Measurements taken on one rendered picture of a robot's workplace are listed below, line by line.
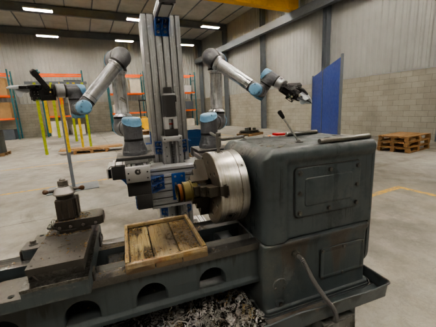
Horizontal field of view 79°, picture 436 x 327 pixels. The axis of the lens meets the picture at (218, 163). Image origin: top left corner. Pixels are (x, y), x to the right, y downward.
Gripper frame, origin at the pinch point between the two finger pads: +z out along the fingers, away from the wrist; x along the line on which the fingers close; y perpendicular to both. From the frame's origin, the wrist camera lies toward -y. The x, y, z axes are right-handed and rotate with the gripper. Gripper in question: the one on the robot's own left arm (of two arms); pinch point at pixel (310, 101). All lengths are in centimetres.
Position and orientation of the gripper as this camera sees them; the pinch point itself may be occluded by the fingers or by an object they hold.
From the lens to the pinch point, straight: 179.9
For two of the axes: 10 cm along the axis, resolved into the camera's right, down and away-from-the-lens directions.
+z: 7.8, 6.0, -1.9
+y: -5.8, 5.6, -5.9
